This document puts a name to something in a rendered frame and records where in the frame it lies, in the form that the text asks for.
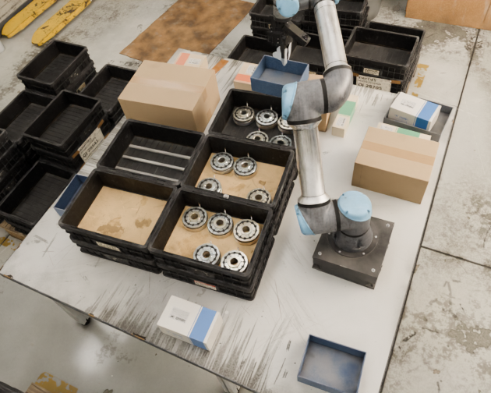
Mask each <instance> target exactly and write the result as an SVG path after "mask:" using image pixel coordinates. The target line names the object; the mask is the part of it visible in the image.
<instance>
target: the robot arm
mask: <svg viewBox="0 0 491 393"><path fill-rule="evenodd" d="M337 3H339V0H274V11H273V12H272V13H271V15H269V19H271V28H270V29H269V30H268V31H267V43H268V44H271V45H272V46H277V45H278V46H279V47H278V48H277V51H276V52H274V53H273V56H274V57H275V58H277V59H279V60H281V61H282V65H283V66H285V65H286V63H287V59H289V57H290V53H291V46H292V38H293V39H295V40H296V41H297V42H298V43H300V45H301V46H303V47H305V46H306V45H307V44H308V43H309V41H310V40H311V37H310V36H309V35H307V34H306V33H305V32H303V31H302V30H301V29H300V28H298V27H297V26H296V25H295V24H294V23H293V22H292V21H291V19H292V17H293V16H294V15H295V14H296V13H297V11H300V10H305V9H314V13H315V18H316V25H317V30H318V34H319V39H320V47H321V51H322V55H323V63H324V67H325V71H324V73H323V78H320V79H315V80H306V81H301V82H294V83H289V84H286V85H284V86H283V88H282V99H281V105H282V119H283V120H287V123H288V126H290V127H291V128H292V129H293V136H294V142H295V154H296V160H297V166H298V178H299V185H300V190H301V196H300V197H299V198H298V204H296V205H295V206H294V207H295V213H296V216H297V219H298V224H299V227H300V230H301V233H302V234H303V235H317V234H323V233H328V232H332V233H333V240H334V242H335V244H336V245H337V246H338V247H339V248H340V249H342V250H343V251H346V252H349V253H358V252H361V251H363V250H365V249H367V248H368V247H369V246H370V244H371V242H372V240H373V230H372V228H371V226H370V218H371V215H372V204H371V202H370V200H369V198H368V197H367V196H366V195H364V194H362V193H360V192H358V191H347V192H345V193H343V194H342V195H341V196H340V197H339V198H338V199H334V200H331V199H330V195H329V194H327V193H326V192H325V186H324V179H323V166H322V158H321V151H320V138H319V130H318V125H319V124H320V122H321V121H322V116H321V115H322V114H326V113H331V112H335V111H336V110H338V109H339V108H341V107H342V106H343V105H344V103H345V102H346V101H347V99H348V98H349V95H350V93H351V89H352V86H353V72H352V69H351V66H350V65H348V63H347V59H346V54H345V50H344V44H343V40H342V36H341V28H340V25H339V21H338V17H337V10H336V6H335V5H336V4H337ZM268 35H269V41H268Z"/></svg>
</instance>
